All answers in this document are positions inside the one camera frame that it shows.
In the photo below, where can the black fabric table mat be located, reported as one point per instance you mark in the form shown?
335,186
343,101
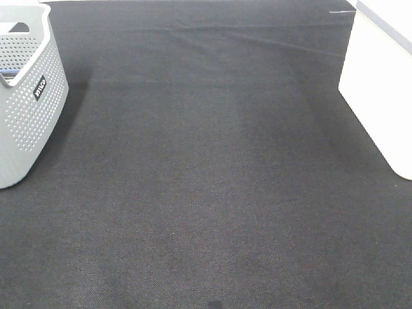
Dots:
206,159

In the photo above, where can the white storage box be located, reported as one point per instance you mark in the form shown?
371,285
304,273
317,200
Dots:
376,78

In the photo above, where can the grey perforated laundry basket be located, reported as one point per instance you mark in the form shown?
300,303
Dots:
31,102

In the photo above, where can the blue towel inside basket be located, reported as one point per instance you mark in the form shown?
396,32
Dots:
8,73

